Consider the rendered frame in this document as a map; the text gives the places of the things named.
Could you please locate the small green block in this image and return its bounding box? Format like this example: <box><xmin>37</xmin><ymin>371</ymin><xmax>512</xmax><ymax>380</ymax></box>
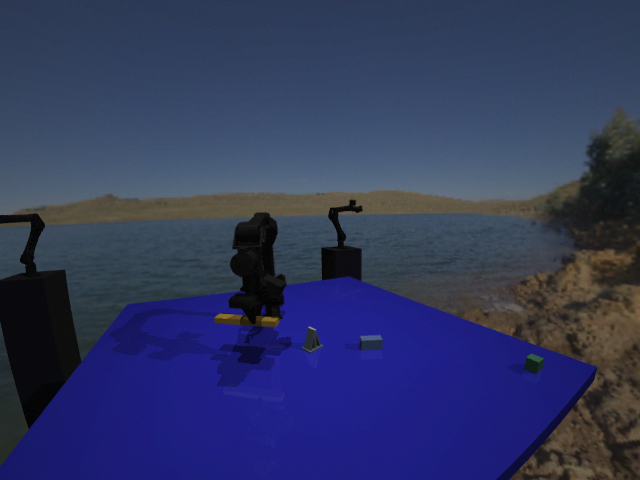
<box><xmin>524</xmin><ymin>353</ymin><xmax>544</xmax><ymax>373</ymax></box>

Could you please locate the yellow bar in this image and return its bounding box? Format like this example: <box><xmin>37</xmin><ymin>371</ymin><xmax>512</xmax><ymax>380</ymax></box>
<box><xmin>214</xmin><ymin>314</ymin><xmax>279</xmax><ymax>328</ymax></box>

